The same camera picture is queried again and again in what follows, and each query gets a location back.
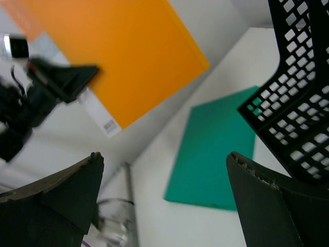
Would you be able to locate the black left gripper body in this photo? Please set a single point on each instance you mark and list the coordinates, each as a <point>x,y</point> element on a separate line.
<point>22,111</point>

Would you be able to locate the orange folder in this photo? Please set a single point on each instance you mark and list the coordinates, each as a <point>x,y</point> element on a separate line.
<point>144,51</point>

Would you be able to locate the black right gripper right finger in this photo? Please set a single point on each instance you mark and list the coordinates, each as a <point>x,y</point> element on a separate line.
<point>276,210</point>

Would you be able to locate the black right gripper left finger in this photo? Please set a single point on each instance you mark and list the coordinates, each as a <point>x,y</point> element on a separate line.
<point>56,210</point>

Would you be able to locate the green folder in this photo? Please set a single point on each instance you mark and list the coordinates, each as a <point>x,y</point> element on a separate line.
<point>213,130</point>

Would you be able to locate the black mesh file organizer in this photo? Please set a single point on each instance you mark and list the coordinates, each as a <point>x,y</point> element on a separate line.
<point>289,113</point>

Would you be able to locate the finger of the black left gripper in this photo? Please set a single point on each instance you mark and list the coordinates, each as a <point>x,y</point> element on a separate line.
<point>62,83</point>

